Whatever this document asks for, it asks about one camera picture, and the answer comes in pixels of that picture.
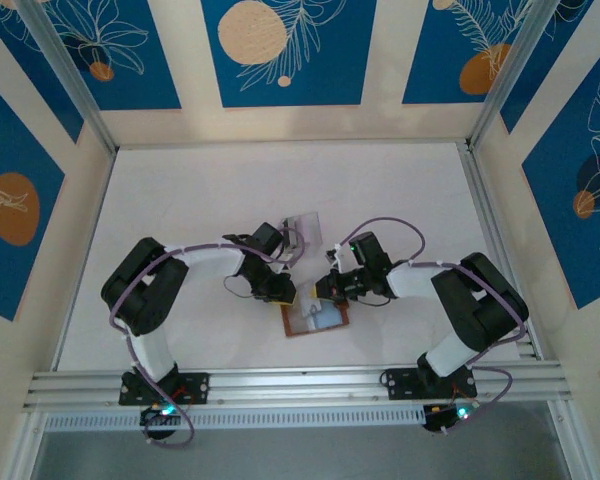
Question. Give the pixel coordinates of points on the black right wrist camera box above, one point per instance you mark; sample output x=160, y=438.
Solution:
x=369, y=250

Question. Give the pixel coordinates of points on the clear acrylic card stand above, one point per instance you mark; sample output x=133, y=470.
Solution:
x=307, y=227

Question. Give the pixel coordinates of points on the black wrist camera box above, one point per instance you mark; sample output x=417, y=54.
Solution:
x=369, y=250
x=266, y=238

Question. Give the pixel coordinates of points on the dark credit card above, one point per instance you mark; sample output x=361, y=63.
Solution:
x=292, y=241

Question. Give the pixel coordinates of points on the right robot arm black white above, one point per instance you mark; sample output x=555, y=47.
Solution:
x=480, y=310

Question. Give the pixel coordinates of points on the aluminium frame leg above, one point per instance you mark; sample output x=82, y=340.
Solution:
x=27, y=445
x=570, y=440

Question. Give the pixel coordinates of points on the aluminium mounting rail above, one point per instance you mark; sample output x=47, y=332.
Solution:
x=300, y=387

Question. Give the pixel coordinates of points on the aluminium frame post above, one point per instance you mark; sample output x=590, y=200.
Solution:
x=510, y=70
x=75, y=85

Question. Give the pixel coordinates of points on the brown leather card holder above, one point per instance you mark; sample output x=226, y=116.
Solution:
x=330, y=322

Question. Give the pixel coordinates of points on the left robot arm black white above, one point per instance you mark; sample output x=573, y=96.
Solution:
x=150, y=300

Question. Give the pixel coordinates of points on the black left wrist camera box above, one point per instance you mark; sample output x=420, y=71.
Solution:
x=266, y=238

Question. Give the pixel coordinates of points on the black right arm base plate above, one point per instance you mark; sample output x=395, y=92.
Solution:
x=400, y=382

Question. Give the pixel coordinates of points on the aluminium table side rail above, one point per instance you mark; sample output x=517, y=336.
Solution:
x=485, y=220

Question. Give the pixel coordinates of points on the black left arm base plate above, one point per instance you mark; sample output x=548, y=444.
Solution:
x=197, y=387

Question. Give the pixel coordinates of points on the white credit card pink print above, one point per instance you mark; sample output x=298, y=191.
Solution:
x=307, y=300

